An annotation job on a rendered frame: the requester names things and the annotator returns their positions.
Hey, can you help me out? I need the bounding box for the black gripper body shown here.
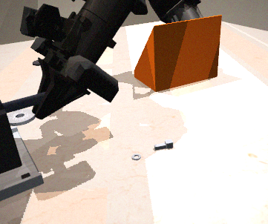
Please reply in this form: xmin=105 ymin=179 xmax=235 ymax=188
xmin=30 ymin=9 xmax=119 ymax=103

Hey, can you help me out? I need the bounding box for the grey metal shaft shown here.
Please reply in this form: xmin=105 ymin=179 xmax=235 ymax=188
xmin=2 ymin=92 xmax=45 ymax=113

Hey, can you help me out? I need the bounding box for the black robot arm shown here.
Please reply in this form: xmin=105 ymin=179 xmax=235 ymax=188
xmin=20 ymin=0 xmax=203 ymax=52

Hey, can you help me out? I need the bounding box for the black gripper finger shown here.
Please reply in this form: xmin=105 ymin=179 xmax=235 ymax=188
xmin=32 ymin=57 xmax=50 ymax=114
xmin=35 ymin=65 xmax=91 ymax=120

